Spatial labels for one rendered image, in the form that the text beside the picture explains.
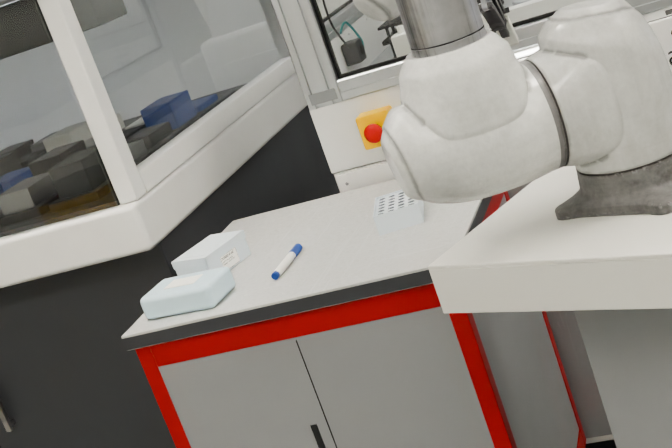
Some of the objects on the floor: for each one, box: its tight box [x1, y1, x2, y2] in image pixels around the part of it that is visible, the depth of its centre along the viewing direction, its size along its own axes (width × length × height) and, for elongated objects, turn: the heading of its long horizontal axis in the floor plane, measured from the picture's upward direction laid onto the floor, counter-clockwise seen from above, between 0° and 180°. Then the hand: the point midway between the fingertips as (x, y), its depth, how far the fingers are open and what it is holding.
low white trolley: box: [121, 179, 586, 448], centre depth 227 cm, size 58×62×76 cm
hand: (505, 31), depth 214 cm, fingers closed
